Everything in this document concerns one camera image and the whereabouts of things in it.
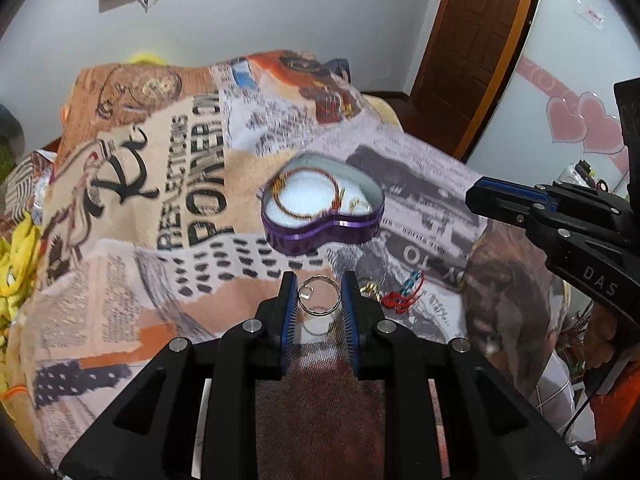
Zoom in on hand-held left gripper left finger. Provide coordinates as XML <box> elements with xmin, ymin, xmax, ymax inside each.
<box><xmin>60</xmin><ymin>271</ymin><xmax>301</xmax><ymax>480</ymax></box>

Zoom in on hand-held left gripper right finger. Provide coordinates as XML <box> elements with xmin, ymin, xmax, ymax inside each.
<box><xmin>341</xmin><ymin>271</ymin><xmax>585</xmax><ymax>480</ymax></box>

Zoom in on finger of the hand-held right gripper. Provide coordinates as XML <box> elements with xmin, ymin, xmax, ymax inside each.
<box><xmin>477</xmin><ymin>176</ymin><xmax>628</xmax><ymax>223</ymax></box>
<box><xmin>465</xmin><ymin>184</ymin><xmax>628</xmax><ymax>323</ymax></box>

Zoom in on silver ring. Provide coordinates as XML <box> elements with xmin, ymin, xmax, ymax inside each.
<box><xmin>297</xmin><ymin>274</ymin><xmax>344</xmax><ymax>317</ymax></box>

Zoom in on purple heart-shaped tin box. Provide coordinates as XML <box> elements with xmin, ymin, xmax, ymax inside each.
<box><xmin>260</xmin><ymin>152</ymin><xmax>386</xmax><ymax>256</ymax></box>

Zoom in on white plastic bag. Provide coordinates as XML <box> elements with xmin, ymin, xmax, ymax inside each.
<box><xmin>529</xmin><ymin>345</ymin><xmax>597</xmax><ymax>443</ymax></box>

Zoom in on brown wooden door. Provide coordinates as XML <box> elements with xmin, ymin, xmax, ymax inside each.
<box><xmin>406</xmin><ymin>0</ymin><xmax>547</xmax><ymax>162</ymax></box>

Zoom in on orange cloth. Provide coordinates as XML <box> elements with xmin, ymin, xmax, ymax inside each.
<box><xmin>585</xmin><ymin>305</ymin><xmax>640</xmax><ymax>456</ymax></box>

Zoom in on printed blanket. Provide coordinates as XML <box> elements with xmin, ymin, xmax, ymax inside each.
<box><xmin>0</xmin><ymin>49</ymin><xmax>593</xmax><ymax>480</ymax></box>

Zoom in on yellow plush toy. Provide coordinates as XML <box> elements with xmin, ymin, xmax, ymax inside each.
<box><xmin>123</xmin><ymin>49</ymin><xmax>170</xmax><ymax>67</ymax></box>
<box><xmin>0</xmin><ymin>207</ymin><xmax>43</xmax><ymax>401</ymax></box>

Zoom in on pink heart wall stickers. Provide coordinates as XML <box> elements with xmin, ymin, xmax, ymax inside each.
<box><xmin>517</xmin><ymin>56</ymin><xmax>632</xmax><ymax>173</ymax></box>

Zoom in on red and gold bracelet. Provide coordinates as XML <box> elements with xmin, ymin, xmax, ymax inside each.
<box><xmin>269</xmin><ymin>169</ymin><xmax>347</xmax><ymax>221</ymax></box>

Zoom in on white wall label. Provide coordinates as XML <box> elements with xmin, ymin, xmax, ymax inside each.
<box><xmin>574</xmin><ymin>2</ymin><xmax>609</xmax><ymax>29</ymax></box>

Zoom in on thin black cable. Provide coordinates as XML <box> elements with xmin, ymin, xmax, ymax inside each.
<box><xmin>562</xmin><ymin>360</ymin><xmax>626</xmax><ymax>438</ymax></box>

